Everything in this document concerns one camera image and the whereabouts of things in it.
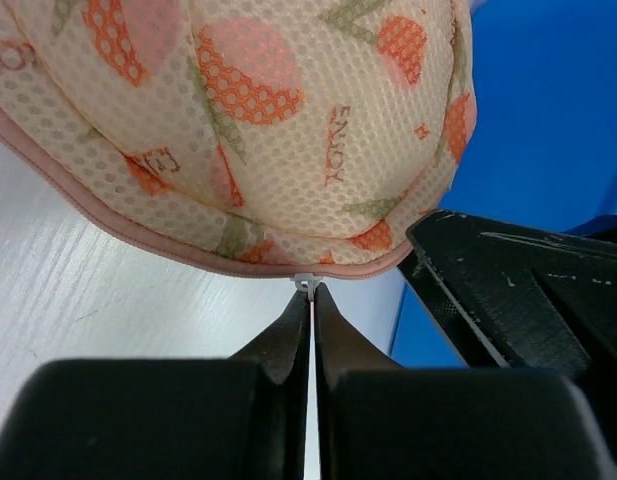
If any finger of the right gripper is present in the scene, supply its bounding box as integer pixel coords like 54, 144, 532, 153
396, 210, 617, 395

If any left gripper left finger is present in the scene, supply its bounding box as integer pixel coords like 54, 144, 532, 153
0, 291, 309, 479

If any floral mesh laundry bag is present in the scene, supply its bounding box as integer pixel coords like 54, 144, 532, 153
0, 1, 477, 279

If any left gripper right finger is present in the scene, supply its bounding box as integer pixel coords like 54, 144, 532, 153
315, 285, 617, 479

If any white zipper pull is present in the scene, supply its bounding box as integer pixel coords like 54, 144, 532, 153
292, 273, 323, 302

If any blue plastic bin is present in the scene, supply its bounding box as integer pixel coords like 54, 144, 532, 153
387, 0, 617, 370

